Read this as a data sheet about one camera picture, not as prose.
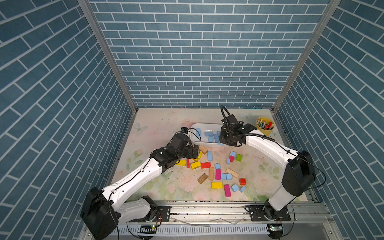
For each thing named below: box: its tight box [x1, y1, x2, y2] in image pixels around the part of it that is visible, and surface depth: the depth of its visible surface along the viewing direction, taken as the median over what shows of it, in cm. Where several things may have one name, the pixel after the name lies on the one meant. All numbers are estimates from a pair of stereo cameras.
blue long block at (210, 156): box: [207, 151, 213, 161], surface depth 96 cm
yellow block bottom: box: [211, 182, 224, 189], surface depth 84 cm
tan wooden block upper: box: [198, 145, 208, 155], surface depth 98 cm
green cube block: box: [236, 154, 243, 162], surface depth 95 cm
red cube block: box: [239, 178, 247, 186], surface depth 85 cm
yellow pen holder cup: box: [256, 117, 275, 136], surface depth 98 cm
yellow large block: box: [190, 161, 201, 170], surface depth 91 cm
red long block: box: [201, 162, 211, 169], surface depth 91 cm
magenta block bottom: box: [224, 184, 232, 197], surface depth 82 cm
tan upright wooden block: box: [208, 167, 215, 181], surface depth 88 cm
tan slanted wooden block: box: [225, 167, 240, 179], surface depth 89 cm
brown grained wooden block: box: [197, 173, 209, 185], surface depth 86 cm
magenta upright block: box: [215, 169, 222, 181], surface depth 88 cm
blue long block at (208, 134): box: [204, 131, 214, 137], surface depth 108 cm
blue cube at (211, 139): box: [208, 136, 215, 143], surface depth 104 cm
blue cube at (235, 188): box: [231, 184, 240, 193], surface depth 82 cm
